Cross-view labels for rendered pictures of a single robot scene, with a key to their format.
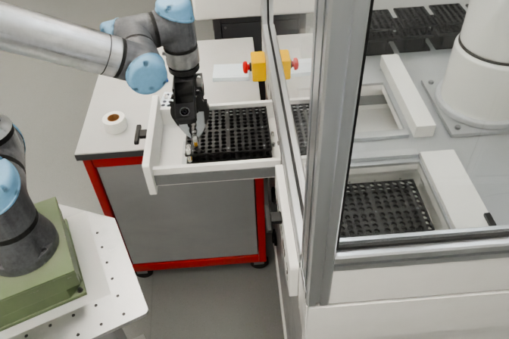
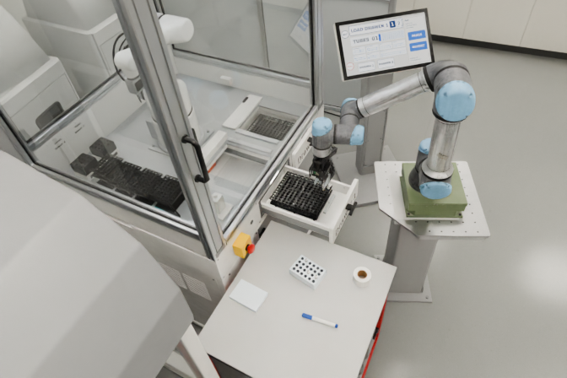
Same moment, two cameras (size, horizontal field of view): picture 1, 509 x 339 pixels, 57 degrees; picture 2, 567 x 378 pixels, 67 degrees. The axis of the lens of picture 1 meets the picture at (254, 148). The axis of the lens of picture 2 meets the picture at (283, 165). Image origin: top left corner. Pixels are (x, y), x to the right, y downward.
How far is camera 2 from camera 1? 2.20 m
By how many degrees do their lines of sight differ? 86
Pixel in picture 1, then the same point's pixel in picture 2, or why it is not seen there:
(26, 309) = not seen: hidden behind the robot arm
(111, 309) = (389, 168)
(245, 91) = (253, 269)
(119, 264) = (382, 184)
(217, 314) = not seen: hidden behind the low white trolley
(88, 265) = (396, 189)
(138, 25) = (344, 122)
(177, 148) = (331, 213)
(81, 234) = (398, 206)
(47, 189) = not seen: outside the picture
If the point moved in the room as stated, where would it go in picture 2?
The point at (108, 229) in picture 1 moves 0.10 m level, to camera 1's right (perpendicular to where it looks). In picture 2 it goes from (384, 202) to (363, 196)
